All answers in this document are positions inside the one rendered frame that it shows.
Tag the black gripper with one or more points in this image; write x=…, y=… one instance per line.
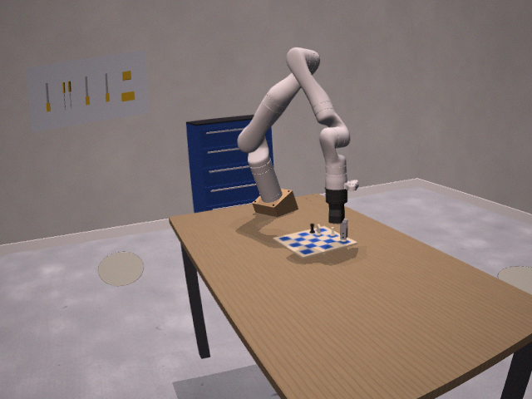
x=336, y=187

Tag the blue and cream chessboard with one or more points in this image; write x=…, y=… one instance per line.
x=307, y=245

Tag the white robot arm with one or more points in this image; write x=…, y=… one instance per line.
x=272, y=107

